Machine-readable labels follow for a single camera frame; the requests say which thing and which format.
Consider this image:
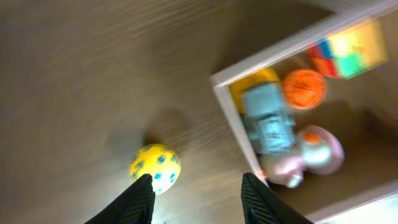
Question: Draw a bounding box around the grey yellow toy truck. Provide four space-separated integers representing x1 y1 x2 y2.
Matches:
229 68 295 154

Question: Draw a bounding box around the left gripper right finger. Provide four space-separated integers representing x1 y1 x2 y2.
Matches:
241 172 313 224

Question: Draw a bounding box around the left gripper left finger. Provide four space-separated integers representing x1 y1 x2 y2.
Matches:
86 174 155 224

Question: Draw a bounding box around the pink white toy duck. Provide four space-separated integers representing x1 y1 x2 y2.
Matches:
259 125 345 189

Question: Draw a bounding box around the pink cardboard box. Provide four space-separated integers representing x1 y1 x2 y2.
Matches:
211 0 397 223

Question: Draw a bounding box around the orange round toy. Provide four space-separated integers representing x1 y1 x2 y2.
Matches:
282 69 327 110

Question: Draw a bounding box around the colourful puzzle cube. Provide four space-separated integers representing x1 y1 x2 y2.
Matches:
308 19 387 79

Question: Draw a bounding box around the yellow letter ball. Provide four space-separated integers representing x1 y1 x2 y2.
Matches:
129 144 181 195

